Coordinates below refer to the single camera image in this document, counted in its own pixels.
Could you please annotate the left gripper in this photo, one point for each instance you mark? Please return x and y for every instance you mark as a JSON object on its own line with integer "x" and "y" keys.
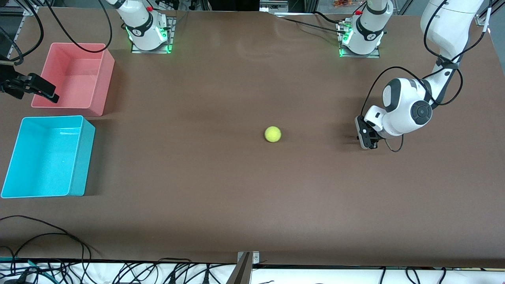
{"x": 373, "y": 141}

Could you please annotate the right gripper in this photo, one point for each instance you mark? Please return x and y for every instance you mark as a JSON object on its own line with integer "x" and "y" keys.
{"x": 12, "y": 86}

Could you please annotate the yellow-green tennis ball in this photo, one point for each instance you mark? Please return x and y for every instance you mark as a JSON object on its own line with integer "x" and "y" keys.
{"x": 272, "y": 134}

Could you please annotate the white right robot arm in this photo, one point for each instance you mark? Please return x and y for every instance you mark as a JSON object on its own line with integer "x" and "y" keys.
{"x": 142, "y": 27}

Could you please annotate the pink plastic bin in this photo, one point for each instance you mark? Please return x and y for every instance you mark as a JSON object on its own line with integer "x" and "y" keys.
{"x": 75, "y": 79}

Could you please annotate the blue plastic bin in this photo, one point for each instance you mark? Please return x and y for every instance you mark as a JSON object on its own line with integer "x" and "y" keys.
{"x": 43, "y": 161}

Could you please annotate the large table cover mat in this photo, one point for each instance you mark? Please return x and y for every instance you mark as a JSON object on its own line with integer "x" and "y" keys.
{"x": 252, "y": 197}

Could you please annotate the orange background clutter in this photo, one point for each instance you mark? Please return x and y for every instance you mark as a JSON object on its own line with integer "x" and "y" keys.
{"x": 343, "y": 3}

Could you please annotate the grey metal beam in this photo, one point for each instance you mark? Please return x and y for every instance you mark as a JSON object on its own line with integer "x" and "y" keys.
{"x": 240, "y": 274}

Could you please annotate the aluminium frame profile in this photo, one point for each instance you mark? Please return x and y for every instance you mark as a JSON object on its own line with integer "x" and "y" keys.
{"x": 29, "y": 10}
{"x": 482, "y": 19}

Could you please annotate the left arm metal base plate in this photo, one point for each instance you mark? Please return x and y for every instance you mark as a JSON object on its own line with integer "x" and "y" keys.
{"x": 375, "y": 55}

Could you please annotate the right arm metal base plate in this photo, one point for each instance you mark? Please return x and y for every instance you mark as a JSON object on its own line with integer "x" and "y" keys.
{"x": 136, "y": 50}

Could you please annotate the small metal table bracket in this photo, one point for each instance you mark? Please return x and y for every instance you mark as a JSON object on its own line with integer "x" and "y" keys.
{"x": 255, "y": 257}

